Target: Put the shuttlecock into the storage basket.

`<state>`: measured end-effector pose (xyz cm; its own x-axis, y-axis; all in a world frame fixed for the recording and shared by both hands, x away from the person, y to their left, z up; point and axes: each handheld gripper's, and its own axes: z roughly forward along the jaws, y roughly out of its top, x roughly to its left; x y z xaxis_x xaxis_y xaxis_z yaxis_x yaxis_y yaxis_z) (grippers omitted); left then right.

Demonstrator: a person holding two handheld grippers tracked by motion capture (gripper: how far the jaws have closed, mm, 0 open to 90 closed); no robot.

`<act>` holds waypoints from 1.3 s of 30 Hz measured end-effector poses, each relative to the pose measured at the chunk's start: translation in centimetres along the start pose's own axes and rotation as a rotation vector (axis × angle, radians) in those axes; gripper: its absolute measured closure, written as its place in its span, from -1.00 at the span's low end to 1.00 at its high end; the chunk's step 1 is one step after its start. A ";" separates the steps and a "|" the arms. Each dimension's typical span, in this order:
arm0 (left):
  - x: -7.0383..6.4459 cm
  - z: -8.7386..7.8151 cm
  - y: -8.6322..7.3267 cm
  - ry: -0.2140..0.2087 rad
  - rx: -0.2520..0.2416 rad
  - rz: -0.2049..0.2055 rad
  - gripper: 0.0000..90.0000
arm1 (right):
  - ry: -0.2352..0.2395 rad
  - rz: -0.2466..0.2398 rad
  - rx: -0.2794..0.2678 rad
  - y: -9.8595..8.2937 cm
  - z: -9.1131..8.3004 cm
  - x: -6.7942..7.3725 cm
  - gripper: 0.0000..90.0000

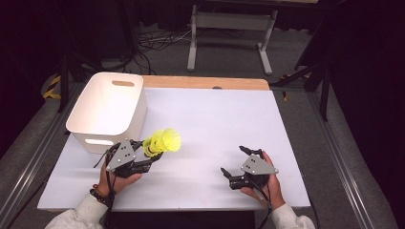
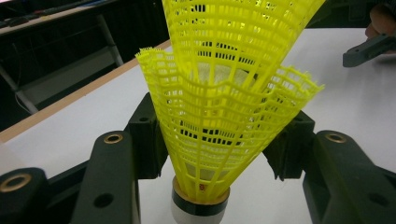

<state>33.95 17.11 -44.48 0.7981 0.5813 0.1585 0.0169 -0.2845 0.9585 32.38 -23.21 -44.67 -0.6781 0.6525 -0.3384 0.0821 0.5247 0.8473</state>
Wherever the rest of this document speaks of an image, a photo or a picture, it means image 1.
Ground black floor cables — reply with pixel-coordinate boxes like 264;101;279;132
133;28;194;76

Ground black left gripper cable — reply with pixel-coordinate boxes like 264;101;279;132
93;144;122;229

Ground white metal table frame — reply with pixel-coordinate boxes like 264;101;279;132
186;4;279;76

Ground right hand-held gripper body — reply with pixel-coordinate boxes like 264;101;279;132
228;153;280;191

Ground person's right hand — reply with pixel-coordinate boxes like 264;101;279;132
240;151;287;210

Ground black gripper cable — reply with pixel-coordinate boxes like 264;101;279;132
247;179;273;229
93;144;122;229

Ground dark bead bracelet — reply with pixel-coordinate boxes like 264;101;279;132
89;183;113;208

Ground white table sheet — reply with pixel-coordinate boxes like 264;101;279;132
37;87;311;213

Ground white plastic storage bin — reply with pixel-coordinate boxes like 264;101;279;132
65;72;148;156

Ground grey metal floor rail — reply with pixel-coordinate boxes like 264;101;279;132
0;82;84;223
305;92;377;229

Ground person's left hand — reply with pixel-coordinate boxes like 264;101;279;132
96;160;143;196

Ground black metal stand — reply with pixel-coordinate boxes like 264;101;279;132
270;60;332;122
56;52;103;113

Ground yellow plastic shuttlecock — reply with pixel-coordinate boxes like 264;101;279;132
162;127;183;153
141;135;162;158
152;129;169;153

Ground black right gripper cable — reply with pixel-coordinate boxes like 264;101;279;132
247;179;273;229

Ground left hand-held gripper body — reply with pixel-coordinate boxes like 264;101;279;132
105;138;152;179

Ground yellow black hazard tape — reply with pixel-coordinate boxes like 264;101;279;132
42;74;62;99
279;74;290;103

